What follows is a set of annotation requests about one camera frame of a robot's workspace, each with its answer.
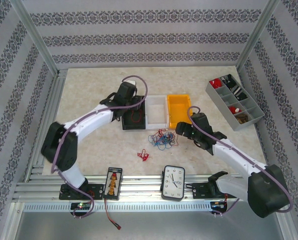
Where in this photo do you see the thin red cable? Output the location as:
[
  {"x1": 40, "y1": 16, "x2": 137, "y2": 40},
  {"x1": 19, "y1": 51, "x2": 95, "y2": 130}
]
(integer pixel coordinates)
[
  {"x1": 156, "y1": 128, "x2": 180, "y2": 147},
  {"x1": 128, "y1": 110, "x2": 144, "y2": 123},
  {"x1": 137, "y1": 148, "x2": 151, "y2": 162}
]

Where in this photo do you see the thin blue cable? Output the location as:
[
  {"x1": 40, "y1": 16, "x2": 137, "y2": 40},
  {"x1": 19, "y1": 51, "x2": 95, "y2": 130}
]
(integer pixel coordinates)
[
  {"x1": 150, "y1": 131, "x2": 174, "y2": 148},
  {"x1": 148, "y1": 132, "x2": 176, "y2": 152}
]

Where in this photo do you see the black plastic bin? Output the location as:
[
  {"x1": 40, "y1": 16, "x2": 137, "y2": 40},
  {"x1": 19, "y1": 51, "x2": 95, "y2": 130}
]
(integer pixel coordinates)
[{"x1": 122, "y1": 96, "x2": 147, "y2": 131}]

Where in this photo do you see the yellow plastic bin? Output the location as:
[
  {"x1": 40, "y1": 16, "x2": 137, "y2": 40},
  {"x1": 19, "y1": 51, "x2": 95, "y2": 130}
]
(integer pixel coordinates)
[{"x1": 167, "y1": 93, "x2": 192, "y2": 130}]

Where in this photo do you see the clear white plastic bin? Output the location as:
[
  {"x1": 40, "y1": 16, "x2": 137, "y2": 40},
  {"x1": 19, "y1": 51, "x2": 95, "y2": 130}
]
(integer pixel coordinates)
[{"x1": 145, "y1": 94, "x2": 169, "y2": 130}]

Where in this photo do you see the red and white item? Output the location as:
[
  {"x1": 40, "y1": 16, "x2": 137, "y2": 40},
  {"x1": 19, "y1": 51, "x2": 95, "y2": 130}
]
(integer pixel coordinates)
[{"x1": 228, "y1": 105, "x2": 243, "y2": 115}]

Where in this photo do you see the brown item in tray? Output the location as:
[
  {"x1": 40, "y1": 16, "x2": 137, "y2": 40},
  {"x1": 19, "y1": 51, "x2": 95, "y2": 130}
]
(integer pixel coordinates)
[{"x1": 235, "y1": 113, "x2": 249, "y2": 124}]

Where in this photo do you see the white face alarm clock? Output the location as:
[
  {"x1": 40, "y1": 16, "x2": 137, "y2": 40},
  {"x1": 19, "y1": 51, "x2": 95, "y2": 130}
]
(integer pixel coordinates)
[{"x1": 160, "y1": 164, "x2": 186, "y2": 202}]

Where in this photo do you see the black white striped item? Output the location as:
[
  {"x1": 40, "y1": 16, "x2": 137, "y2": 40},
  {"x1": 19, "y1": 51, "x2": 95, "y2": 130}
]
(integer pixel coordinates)
[{"x1": 220, "y1": 74, "x2": 249, "y2": 101}]

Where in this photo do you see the grey divided organizer tray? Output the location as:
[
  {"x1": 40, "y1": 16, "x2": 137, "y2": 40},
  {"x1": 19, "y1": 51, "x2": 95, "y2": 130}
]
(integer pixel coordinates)
[{"x1": 205, "y1": 73, "x2": 266, "y2": 132}]

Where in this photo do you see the black device with orange print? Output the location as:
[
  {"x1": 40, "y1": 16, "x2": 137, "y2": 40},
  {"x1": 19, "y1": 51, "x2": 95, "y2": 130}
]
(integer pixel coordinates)
[{"x1": 103, "y1": 166, "x2": 124, "y2": 201}]

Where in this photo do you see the small black controller board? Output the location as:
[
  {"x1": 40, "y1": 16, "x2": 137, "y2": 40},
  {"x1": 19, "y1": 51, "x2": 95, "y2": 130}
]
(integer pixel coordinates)
[{"x1": 211, "y1": 201, "x2": 228, "y2": 210}]

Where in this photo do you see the grey metal sheet panel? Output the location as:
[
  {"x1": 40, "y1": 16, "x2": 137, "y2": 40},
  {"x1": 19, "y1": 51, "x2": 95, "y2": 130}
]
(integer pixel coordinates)
[{"x1": 13, "y1": 209, "x2": 283, "y2": 240}]

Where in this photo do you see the red lead with plug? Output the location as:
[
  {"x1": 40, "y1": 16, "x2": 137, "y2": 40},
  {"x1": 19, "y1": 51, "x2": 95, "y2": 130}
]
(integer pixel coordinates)
[{"x1": 105, "y1": 198, "x2": 121, "y2": 230}]

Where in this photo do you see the small board with green light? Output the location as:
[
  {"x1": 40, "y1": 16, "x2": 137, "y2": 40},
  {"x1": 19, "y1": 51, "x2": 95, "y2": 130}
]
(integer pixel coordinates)
[{"x1": 70, "y1": 202, "x2": 92, "y2": 211}]

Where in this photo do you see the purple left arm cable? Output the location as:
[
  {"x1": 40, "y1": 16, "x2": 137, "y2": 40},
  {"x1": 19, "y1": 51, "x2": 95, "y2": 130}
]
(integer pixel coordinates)
[{"x1": 50, "y1": 74, "x2": 149, "y2": 220}]

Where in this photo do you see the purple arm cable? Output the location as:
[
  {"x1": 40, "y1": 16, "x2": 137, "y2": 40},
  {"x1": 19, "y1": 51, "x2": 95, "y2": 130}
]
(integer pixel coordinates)
[
  {"x1": 187, "y1": 106, "x2": 294, "y2": 218},
  {"x1": 50, "y1": 74, "x2": 149, "y2": 220}
]

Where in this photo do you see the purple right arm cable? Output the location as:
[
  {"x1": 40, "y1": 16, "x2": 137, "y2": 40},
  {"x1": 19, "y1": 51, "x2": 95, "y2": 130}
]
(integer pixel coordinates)
[{"x1": 187, "y1": 106, "x2": 294, "y2": 218}]

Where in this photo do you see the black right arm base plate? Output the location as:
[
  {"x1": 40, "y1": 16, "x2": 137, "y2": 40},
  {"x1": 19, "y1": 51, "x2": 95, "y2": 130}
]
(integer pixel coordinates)
[{"x1": 186, "y1": 182, "x2": 229, "y2": 200}]

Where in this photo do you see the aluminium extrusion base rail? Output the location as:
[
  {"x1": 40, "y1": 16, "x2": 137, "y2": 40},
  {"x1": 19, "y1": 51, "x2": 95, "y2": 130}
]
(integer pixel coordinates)
[{"x1": 13, "y1": 173, "x2": 264, "y2": 202}]

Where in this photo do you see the aluminium side rail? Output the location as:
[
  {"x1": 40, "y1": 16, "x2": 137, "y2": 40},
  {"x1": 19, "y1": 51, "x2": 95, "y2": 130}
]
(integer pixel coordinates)
[{"x1": 26, "y1": 69, "x2": 68, "y2": 183}]

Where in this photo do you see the slotted metal cable duct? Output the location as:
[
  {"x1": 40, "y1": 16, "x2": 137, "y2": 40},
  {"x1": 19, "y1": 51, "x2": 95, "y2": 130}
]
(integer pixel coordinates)
[{"x1": 22, "y1": 201, "x2": 212, "y2": 213}]

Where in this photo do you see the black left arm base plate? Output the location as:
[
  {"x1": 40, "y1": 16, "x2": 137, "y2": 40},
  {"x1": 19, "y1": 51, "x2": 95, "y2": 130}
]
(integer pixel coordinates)
[{"x1": 58, "y1": 183, "x2": 104, "y2": 201}]

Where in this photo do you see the aluminium corner post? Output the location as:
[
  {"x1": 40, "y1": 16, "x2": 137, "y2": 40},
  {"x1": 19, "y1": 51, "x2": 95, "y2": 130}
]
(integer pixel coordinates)
[
  {"x1": 236, "y1": 0, "x2": 281, "y2": 73},
  {"x1": 12, "y1": 0, "x2": 59, "y2": 76}
]

